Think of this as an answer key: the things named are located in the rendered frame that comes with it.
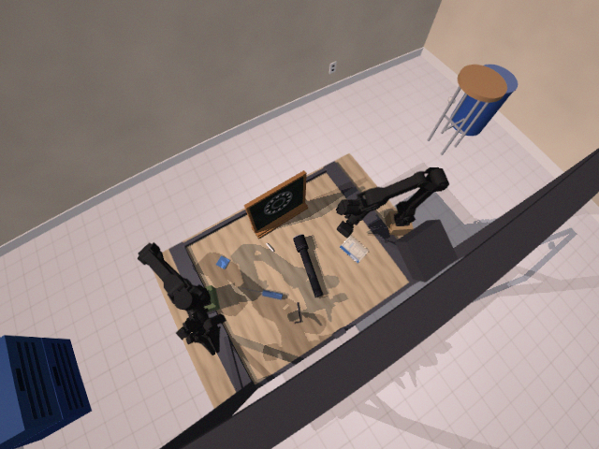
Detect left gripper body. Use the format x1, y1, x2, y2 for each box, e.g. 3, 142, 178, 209
186, 307, 226, 344

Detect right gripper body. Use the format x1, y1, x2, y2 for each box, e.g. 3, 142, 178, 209
336, 214, 365, 238

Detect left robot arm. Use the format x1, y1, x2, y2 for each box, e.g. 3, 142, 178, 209
138, 242, 211, 340

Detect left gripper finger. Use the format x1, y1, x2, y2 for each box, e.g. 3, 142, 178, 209
202, 326, 221, 353
194, 337, 215, 355

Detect blue cylinder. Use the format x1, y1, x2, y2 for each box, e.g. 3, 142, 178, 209
257, 290, 283, 300

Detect small blue block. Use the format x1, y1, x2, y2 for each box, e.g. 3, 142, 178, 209
216, 255, 230, 269

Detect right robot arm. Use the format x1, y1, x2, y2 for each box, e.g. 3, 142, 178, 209
336, 167, 449, 226

